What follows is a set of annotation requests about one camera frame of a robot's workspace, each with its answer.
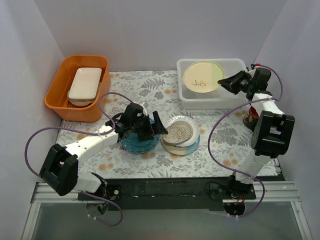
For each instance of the aluminium frame rail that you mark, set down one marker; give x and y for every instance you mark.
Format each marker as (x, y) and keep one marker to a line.
(272, 191)

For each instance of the orange plastic bin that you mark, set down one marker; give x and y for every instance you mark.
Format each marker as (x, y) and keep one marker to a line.
(77, 110)

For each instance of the floral patterned table mat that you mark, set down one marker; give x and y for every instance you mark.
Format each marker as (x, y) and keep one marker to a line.
(224, 140)

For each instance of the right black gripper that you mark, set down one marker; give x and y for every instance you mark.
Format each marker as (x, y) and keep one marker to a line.
(238, 83)

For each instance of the teal scalloped plate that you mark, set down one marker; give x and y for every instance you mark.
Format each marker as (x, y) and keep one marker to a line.
(138, 147)

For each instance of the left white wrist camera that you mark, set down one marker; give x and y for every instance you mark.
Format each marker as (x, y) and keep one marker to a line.
(144, 106)

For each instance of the white fluted plate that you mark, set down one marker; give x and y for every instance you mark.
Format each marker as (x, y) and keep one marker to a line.
(188, 120)

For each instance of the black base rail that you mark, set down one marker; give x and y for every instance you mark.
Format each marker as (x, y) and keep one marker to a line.
(169, 193)

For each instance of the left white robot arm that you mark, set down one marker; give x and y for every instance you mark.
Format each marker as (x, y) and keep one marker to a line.
(60, 169)

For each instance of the cream and green plate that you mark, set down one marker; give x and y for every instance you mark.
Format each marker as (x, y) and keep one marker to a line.
(203, 76)

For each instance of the red and black mug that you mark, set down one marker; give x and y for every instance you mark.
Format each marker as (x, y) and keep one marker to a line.
(250, 119)

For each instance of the white rectangular dish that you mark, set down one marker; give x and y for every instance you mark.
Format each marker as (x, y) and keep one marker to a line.
(85, 83)

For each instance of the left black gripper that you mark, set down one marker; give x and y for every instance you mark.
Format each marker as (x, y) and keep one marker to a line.
(148, 128)

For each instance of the cream and blue plate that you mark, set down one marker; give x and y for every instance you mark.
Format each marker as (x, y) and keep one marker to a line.
(180, 150)

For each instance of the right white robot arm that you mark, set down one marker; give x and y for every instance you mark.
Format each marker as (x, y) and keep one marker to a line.
(271, 128)

